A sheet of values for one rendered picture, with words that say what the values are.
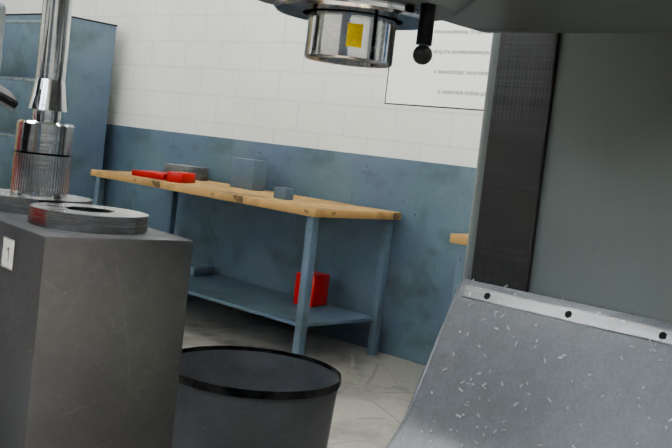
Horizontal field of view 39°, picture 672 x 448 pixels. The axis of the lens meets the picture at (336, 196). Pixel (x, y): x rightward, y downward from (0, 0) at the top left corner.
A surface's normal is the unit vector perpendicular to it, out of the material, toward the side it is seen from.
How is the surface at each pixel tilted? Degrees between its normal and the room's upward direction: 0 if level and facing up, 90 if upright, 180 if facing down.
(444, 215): 90
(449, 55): 90
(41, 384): 90
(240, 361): 86
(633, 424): 63
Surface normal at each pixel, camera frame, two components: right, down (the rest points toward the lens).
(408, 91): -0.67, -0.04
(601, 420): -0.55, -0.48
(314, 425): 0.80, 0.18
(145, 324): 0.63, 0.11
